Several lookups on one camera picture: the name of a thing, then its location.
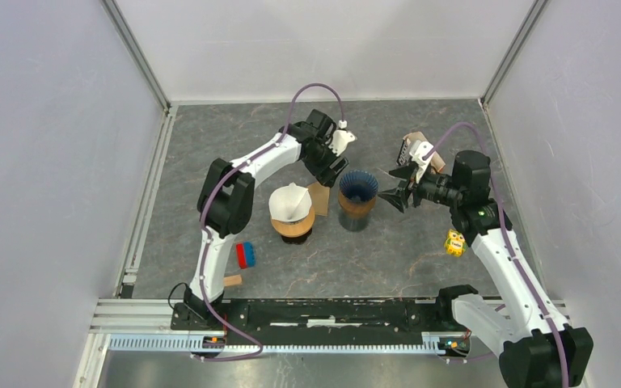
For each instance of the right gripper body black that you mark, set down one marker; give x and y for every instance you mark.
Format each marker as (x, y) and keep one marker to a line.
(437, 188)

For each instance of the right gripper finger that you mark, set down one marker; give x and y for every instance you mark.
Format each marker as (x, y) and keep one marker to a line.
(406, 174)
(397, 197)

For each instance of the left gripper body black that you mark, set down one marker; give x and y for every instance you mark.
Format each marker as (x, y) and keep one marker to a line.
(319, 162)

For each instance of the brown paper coffee filter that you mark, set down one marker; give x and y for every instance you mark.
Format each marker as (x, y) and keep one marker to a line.
(320, 196)

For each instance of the blue ribbed cone dripper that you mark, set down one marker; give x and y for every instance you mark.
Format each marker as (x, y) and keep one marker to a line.
(358, 186)

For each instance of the dark wooden ring holder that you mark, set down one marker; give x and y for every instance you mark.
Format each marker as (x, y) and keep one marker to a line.
(356, 209)

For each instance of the white paper coffee filter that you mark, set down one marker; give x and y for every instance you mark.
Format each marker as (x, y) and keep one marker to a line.
(290, 203)

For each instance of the light wooden ring holder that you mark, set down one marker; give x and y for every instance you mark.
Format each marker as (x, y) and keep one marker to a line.
(295, 229)

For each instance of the orange filter box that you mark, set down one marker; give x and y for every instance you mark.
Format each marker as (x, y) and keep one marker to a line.
(403, 158)

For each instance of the grey glass carafe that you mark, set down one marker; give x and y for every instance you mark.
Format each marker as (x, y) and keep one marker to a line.
(354, 224)

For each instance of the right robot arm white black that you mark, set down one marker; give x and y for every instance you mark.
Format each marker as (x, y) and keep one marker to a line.
(503, 268)

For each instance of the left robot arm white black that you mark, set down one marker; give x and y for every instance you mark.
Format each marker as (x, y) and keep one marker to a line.
(227, 196)

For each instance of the yellow owl toy block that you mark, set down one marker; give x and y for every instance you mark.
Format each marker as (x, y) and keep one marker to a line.
(455, 244)

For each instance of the red blue lego brick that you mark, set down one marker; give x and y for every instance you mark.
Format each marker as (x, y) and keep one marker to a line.
(246, 255)

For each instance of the long wooden block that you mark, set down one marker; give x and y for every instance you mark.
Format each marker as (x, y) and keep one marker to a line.
(232, 281)

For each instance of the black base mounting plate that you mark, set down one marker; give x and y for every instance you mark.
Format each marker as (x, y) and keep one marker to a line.
(321, 322)

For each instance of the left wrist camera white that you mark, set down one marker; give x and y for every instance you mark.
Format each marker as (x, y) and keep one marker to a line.
(341, 138)

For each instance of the aluminium frame rail front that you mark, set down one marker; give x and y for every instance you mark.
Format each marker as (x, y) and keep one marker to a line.
(145, 325)

